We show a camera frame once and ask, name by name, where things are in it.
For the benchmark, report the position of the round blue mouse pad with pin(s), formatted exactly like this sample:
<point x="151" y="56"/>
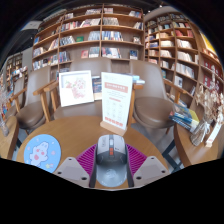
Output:
<point x="41" y="153"/>

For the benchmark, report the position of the white red sign, wooden base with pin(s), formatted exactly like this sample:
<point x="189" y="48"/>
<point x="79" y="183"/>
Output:
<point x="116" y="100"/>

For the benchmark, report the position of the glass vase with dried flowers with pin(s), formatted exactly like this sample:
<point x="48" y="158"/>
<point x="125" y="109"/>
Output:
<point x="201" y="131"/>

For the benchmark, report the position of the small white sign, wooden base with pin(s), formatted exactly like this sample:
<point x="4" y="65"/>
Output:
<point x="215" y="133"/>

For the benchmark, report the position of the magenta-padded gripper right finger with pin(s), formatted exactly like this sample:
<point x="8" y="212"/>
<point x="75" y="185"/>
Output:
<point x="151" y="169"/>

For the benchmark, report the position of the dark upright book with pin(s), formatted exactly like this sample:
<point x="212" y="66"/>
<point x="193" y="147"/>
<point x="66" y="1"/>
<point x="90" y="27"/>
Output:
<point x="97" y="86"/>

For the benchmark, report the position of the grey computer mouse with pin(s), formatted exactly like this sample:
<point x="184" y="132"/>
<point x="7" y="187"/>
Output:
<point x="111" y="163"/>

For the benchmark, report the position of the white framed flower picture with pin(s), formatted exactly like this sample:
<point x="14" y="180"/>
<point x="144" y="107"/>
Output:
<point x="76" y="88"/>

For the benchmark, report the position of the white ceiling panel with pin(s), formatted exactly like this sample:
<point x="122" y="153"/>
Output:
<point x="30" y="26"/>

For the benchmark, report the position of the tall wooden bookshelf with books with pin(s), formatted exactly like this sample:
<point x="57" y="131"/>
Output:
<point x="180" y="50"/>

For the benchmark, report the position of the brown leather wooden armchair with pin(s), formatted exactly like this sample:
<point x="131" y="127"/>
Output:
<point x="83" y="111"/>
<point x="151" y="110"/>
<point x="33" y="110"/>

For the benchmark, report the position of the round wooden side table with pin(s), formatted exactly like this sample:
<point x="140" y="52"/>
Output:
<point x="190" y="151"/>
<point x="8" y="140"/>

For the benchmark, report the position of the stack of blue books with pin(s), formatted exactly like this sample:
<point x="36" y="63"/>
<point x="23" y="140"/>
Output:
<point x="183" y="116"/>

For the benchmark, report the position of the glass vase with pink flowers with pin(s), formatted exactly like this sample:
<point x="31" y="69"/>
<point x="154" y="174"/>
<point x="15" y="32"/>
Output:
<point x="3" y="123"/>

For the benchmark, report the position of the distant wooden book shelf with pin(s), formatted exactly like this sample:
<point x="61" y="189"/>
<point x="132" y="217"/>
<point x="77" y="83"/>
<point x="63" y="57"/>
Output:
<point x="16" y="66"/>

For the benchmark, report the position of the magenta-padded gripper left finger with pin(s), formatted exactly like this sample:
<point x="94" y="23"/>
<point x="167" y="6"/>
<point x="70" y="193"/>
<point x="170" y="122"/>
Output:
<point x="70" y="170"/>

